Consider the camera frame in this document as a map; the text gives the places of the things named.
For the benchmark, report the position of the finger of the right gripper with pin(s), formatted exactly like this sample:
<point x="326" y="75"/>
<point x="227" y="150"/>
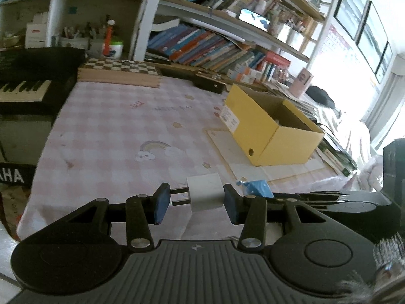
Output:
<point x="311" y="196"/>

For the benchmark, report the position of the red boxed book set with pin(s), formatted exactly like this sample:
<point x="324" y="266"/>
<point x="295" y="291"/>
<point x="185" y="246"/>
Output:
<point x="270" y="63"/>

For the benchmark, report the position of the black cushion object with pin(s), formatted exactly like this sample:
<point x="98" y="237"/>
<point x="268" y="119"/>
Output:
<point x="320" y="96"/>

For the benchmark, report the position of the white green lid jar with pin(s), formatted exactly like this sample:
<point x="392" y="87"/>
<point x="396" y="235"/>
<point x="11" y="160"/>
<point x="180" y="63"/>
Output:
<point x="116" y="48"/>

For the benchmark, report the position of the blue object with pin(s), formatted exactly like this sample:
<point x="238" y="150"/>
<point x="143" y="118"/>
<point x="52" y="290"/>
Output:
<point x="256" y="188"/>

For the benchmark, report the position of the pink checkered tablecloth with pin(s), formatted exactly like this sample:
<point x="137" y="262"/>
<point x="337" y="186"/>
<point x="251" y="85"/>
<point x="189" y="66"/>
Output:
<point x="115" y="141"/>

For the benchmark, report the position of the orange blue medicine boxes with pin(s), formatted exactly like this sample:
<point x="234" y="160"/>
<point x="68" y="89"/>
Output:
<point x="245" y="74"/>

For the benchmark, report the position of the dark brown wooden box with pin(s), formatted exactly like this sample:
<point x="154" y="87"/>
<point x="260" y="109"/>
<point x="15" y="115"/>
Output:
<point x="209" y="82"/>

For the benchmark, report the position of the wooden chessboard box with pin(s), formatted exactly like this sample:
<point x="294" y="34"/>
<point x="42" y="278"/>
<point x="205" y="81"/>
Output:
<point x="119" y="72"/>

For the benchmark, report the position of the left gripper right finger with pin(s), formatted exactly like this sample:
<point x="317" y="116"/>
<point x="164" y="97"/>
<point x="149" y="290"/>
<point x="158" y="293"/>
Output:
<point x="249" y="211"/>

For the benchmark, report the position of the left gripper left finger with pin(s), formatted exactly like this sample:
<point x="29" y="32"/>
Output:
<point x="142" y="211"/>

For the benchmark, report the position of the stack of papers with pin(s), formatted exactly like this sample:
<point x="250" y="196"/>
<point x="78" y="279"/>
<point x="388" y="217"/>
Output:
<point x="305" y="104"/>

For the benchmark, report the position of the row of leaning books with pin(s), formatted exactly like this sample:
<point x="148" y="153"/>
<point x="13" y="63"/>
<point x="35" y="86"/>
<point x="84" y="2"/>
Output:
<point x="189" y="45"/>

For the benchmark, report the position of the white power adapter plug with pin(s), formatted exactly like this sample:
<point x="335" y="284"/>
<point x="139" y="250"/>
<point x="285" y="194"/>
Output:
<point x="205" y="192"/>

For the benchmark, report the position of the white bookshelf unit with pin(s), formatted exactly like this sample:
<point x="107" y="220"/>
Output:
<point x="134" y="19"/>

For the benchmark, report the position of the yellow cardboard box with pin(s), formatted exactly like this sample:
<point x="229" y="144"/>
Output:
<point x="269" y="130"/>

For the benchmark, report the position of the black Yamaha keyboard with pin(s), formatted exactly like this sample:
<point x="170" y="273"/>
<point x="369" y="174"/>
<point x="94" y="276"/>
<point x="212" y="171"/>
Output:
<point x="38" y="81"/>

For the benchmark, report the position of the orange bottle white cap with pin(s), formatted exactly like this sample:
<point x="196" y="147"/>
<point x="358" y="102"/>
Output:
<point x="108" y="37"/>

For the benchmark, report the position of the green book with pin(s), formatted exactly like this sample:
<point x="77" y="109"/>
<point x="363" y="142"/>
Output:
<point x="336" y="156"/>

